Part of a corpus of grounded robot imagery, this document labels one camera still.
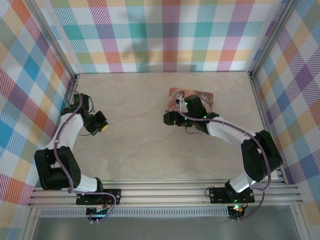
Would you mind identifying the pink illustrated tin box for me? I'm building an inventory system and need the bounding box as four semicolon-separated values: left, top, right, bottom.
166;87;215;113

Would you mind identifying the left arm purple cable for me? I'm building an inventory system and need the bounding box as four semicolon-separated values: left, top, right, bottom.
54;90;118;223

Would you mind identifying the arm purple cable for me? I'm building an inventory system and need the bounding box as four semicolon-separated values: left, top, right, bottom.
54;90;118;223
174;91;272;221

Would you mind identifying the aluminium side rail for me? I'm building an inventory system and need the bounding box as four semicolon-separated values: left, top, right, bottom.
247;71;288;185
59;73;81;118

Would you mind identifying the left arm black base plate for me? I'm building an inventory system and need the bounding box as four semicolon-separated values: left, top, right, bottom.
76;188;122;205

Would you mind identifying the aluminium frame post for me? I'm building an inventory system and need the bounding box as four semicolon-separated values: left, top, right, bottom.
249;0;300;76
26;0;79;85

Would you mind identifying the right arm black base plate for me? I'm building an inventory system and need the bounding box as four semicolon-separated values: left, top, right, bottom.
209;186;255;204

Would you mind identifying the aluminium mounting rail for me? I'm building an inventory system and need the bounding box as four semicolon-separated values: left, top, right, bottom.
26;180;304;208

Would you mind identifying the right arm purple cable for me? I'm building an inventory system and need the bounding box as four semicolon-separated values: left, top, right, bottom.
174;91;272;221

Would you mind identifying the grey slotted cable duct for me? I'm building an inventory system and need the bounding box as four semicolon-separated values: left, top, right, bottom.
39;209;231;218

